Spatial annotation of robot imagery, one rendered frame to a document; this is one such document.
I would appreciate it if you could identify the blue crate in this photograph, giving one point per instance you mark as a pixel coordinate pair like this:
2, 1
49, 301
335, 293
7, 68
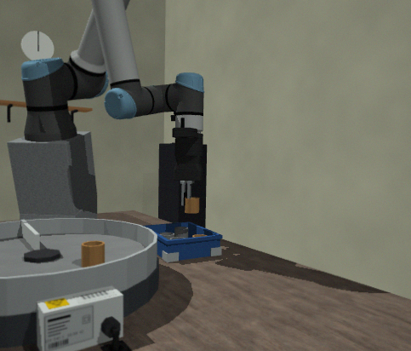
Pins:
174, 250

